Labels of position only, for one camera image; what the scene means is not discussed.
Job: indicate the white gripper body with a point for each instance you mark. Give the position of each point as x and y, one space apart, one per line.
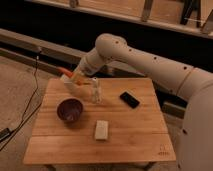
79 74

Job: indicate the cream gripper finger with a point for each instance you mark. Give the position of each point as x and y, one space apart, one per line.
86 83
74 80

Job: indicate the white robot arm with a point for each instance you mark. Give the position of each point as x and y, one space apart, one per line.
192 84

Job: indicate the white ceramic cup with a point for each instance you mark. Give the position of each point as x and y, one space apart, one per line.
74 89

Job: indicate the clear glass bottle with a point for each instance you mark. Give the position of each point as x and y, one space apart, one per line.
96 91

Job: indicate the purple bowl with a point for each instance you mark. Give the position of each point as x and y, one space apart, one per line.
70 110

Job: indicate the white sponge block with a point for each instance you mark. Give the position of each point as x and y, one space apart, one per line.
101 130

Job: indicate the black phone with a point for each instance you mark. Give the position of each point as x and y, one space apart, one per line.
129 99

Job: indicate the wooden table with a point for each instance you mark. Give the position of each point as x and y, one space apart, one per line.
134 134

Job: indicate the black floor device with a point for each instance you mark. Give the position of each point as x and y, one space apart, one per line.
4 133

